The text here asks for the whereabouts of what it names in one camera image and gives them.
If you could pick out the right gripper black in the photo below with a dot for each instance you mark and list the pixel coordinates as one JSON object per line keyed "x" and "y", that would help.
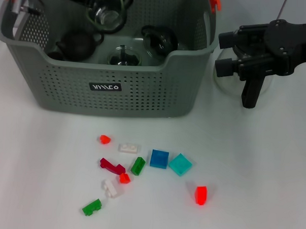
{"x": 285, "y": 46}

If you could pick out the glass teacup with black sleeve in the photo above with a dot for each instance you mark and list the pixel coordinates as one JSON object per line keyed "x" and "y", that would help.
{"x": 123, "y": 57}
{"x": 161, "y": 44}
{"x": 106, "y": 18}

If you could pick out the teal square plate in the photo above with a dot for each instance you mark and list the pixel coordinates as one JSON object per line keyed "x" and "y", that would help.
{"x": 180, "y": 164}

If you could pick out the blue square plate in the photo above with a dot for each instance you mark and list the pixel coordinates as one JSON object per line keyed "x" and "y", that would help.
{"x": 159, "y": 158}

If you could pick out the green slope block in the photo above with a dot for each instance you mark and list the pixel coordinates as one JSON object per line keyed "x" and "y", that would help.
{"x": 138, "y": 166}

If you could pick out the tall orange-red block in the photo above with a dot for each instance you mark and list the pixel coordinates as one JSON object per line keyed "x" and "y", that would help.
{"x": 200, "y": 195}

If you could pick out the grey perforated storage bin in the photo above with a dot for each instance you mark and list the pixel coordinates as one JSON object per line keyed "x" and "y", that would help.
{"x": 67, "y": 95}

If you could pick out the small red slope block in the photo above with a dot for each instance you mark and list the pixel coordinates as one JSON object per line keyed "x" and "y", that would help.
{"x": 105, "y": 139}
{"x": 124, "y": 178}

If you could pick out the dark red curved block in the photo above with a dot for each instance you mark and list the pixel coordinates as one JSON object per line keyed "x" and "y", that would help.
{"x": 112, "y": 167}

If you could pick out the dark clay teapot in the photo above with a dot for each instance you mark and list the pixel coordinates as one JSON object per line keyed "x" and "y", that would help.
{"x": 74, "y": 46}

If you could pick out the white two-stud flat plate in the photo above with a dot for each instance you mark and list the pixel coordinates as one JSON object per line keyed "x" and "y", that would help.
{"x": 128, "y": 148}

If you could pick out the white two-stud brick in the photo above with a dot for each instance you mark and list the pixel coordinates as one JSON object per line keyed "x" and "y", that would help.
{"x": 111, "y": 188}

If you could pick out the green two-stud brick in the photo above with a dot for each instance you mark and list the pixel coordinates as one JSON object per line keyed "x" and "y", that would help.
{"x": 91, "y": 207}

